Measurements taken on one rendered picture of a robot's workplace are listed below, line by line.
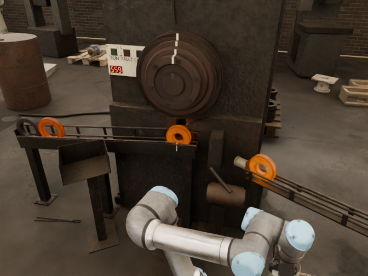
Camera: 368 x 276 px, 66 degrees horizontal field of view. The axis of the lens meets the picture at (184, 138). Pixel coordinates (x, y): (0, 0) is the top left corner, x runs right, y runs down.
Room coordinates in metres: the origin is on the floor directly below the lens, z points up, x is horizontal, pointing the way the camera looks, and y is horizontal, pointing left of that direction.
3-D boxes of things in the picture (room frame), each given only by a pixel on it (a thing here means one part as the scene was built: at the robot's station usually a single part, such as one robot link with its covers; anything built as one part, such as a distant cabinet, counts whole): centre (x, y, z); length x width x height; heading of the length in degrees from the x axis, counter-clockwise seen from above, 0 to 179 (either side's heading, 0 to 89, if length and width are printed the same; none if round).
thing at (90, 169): (1.37, 0.58, 0.36); 0.26 x 0.20 x 0.72; 112
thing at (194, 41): (1.52, 0.04, 1.11); 0.47 x 0.06 x 0.47; 77
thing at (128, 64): (1.70, 0.34, 1.15); 0.26 x 0.02 x 0.18; 77
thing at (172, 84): (1.42, 0.06, 1.11); 0.28 x 0.06 x 0.28; 77
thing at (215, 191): (1.31, -0.26, 0.27); 0.22 x 0.13 x 0.53; 77
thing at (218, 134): (1.48, -0.20, 0.68); 0.11 x 0.08 x 0.24; 167
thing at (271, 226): (0.60, -0.23, 0.96); 0.11 x 0.11 x 0.08; 63
